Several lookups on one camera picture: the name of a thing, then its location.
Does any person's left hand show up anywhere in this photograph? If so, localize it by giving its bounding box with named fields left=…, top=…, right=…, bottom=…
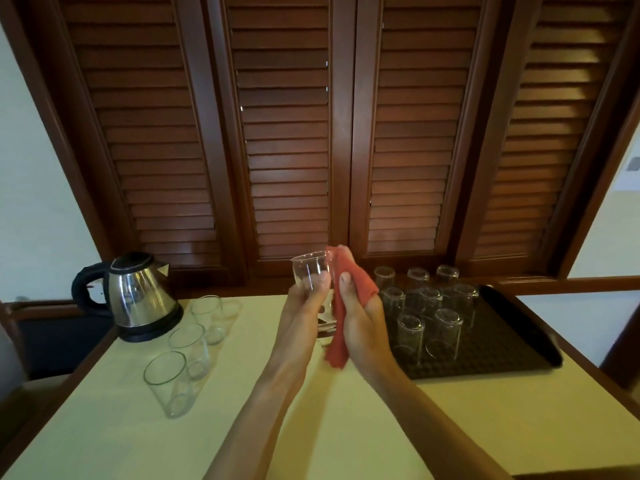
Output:
left=267, top=269, right=332, bottom=397

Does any person's right hand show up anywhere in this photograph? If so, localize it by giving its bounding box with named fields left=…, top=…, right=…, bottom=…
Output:
left=339, top=247, right=409, bottom=389

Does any red cloth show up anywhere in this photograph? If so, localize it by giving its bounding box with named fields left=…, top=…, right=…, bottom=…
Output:
left=323, top=245, right=380, bottom=369

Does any group of clear glasses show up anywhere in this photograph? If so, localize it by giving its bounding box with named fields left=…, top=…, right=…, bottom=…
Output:
left=143, top=294, right=243, bottom=420

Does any dark brown textured tray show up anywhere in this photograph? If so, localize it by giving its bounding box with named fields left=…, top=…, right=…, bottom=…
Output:
left=385, top=284, right=565, bottom=381

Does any person's left forearm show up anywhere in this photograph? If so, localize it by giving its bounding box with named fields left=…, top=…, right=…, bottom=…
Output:
left=202, top=368, right=303, bottom=480

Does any person's right forearm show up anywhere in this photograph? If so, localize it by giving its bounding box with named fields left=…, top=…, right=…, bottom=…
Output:
left=381, top=367, right=516, bottom=480

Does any steel electric kettle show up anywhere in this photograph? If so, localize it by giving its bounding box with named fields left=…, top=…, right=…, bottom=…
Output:
left=71, top=251, right=185, bottom=343
left=117, top=304, right=185, bottom=343

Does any brown louvered wooden shutter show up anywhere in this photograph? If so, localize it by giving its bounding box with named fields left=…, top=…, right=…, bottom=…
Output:
left=453, top=0, right=640, bottom=278
left=25, top=0, right=246, bottom=281
left=205, top=0, right=357, bottom=275
left=349, top=0, right=526, bottom=273

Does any white paper notice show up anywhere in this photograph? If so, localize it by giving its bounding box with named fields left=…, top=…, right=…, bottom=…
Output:
left=613, top=139, right=640, bottom=193

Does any brown wooden wall rail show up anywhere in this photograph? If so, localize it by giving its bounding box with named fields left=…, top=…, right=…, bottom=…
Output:
left=497, top=275, right=640, bottom=297

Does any brown wooden door frame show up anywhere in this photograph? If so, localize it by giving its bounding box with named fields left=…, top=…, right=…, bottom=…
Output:
left=599, top=304, right=640, bottom=391

